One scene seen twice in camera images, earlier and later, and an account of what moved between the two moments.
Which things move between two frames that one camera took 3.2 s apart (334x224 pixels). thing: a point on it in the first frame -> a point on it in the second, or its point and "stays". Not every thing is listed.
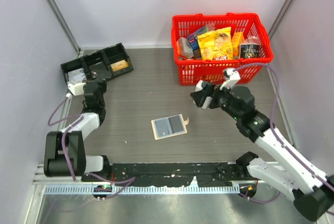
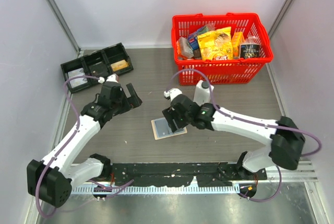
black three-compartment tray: x=107 y=63 stays
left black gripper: x=100 y=82 -> x=133 y=100
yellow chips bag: x=217 y=45 stays
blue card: x=169 y=126 stays
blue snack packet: x=192 y=37 stays
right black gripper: x=199 y=96 -> x=168 y=114
